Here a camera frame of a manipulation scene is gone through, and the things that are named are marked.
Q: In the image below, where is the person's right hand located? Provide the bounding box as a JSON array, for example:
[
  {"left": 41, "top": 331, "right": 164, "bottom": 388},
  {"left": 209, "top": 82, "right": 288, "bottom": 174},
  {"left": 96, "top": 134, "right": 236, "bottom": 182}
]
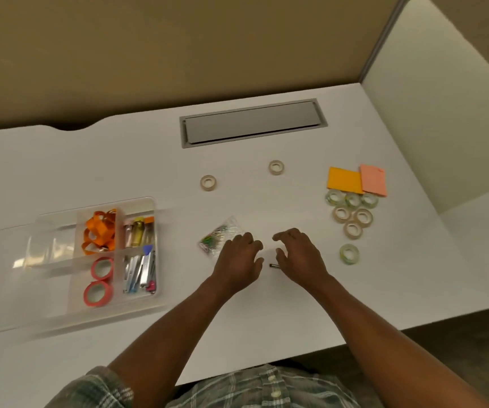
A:
[{"left": 272, "top": 228, "right": 332, "bottom": 294}]

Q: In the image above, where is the person's left hand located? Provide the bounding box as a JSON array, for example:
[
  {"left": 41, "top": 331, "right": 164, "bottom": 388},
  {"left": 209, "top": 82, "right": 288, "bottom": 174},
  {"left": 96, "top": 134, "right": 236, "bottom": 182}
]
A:
[{"left": 208, "top": 232, "right": 265, "bottom": 298}]

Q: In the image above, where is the bag of coloured paper clips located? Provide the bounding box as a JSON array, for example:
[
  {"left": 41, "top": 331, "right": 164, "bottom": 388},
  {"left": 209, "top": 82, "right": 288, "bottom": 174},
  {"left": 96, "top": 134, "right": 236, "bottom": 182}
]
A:
[{"left": 197, "top": 216, "right": 245, "bottom": 256}]

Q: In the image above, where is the orange sticky note pad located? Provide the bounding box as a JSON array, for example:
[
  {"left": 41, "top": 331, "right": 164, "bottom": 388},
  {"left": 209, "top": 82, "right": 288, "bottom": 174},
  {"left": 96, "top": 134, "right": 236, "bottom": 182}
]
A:
[{"left": 327, "top": 167, "right": 364, "bottom": 195}]

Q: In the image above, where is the clear tube orange cap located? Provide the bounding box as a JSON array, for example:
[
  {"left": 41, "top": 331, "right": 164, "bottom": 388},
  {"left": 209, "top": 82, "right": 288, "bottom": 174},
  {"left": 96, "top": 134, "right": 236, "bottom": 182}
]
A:
[{"left": 142, "top": 216, "right": 156, "bottom": 247}]

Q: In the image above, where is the yellow tube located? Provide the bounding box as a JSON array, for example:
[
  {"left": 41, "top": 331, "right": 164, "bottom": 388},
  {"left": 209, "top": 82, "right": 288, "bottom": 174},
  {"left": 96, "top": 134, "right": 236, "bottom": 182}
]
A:
[{"left": 132, "top": 216, "right": 146, "bottom": 248}]

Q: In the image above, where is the pink sticky note pad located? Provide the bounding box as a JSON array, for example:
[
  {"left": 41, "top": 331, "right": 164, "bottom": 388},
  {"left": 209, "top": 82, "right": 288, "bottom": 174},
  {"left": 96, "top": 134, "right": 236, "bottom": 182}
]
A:
[{"left": 359, "top": 164, "right": 388, "bottom": 198}]

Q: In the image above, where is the orange lanyard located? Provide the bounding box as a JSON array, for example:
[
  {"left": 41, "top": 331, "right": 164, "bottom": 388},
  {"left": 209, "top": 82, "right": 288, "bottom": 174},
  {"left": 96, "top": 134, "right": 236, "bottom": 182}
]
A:
[{"left": 82, "top": 209, "right": 118, "bottom": 256}]

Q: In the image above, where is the pink tape roll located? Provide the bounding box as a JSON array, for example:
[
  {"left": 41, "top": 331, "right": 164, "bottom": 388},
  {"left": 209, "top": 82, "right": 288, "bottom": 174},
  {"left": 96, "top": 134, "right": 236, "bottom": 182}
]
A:
[
  {"left": 90, "top": 257, "right": 115, "bottom": 282},
  {"left": 82, "top": 280, "right": 116, "bottom": 308}
]

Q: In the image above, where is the clear plastic organizer box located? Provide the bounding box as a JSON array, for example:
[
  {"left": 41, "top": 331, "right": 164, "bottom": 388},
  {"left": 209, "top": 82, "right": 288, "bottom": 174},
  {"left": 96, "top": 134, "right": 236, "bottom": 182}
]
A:
[{"left": 12, "top": 196, "right": 168, "bottom": 341}]

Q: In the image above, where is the person's left forearm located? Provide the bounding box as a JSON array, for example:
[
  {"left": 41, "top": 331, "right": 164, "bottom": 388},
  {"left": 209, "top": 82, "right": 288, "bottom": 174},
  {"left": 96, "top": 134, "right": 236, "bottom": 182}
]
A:
[{"left": 108, "top": 280, "right": 236, "bottom": 408}]

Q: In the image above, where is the person's right forearm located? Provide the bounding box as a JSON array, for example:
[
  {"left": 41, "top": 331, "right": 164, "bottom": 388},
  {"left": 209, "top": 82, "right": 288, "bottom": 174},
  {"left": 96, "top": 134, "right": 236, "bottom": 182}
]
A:
[{"left": 312, "top": 275, "right": 489, "bottom": 408}]

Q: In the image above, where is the green plaid shirt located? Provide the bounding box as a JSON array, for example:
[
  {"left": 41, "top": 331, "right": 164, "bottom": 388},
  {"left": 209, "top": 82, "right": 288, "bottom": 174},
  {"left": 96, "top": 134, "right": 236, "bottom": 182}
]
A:
[{"left": 44, "top": 364, "right": 362, "bottom": 408}]

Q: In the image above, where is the white divider panel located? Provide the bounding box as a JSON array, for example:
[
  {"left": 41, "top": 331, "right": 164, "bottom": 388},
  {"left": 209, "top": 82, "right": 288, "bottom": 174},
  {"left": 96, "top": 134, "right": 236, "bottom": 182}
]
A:
[{"left": 361, "top": 0, "right": 489, "bottom": 215}]

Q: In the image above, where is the tan partition panel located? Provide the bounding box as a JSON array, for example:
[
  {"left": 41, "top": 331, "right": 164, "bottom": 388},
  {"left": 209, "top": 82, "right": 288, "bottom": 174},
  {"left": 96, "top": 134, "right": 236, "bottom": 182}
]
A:
[
  {"left": 429, "top": 0, "right": 489, "bottom": 77},
  {"left": 0, "top": 0, "right": 407, "bottom": 132}
]

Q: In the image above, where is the grey cable tray cover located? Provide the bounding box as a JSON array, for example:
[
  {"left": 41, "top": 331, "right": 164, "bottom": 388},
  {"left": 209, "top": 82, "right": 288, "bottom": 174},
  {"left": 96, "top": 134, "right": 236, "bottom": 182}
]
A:
[{"left": 179, "top": 98, "right": 329, "bottom": 149}]

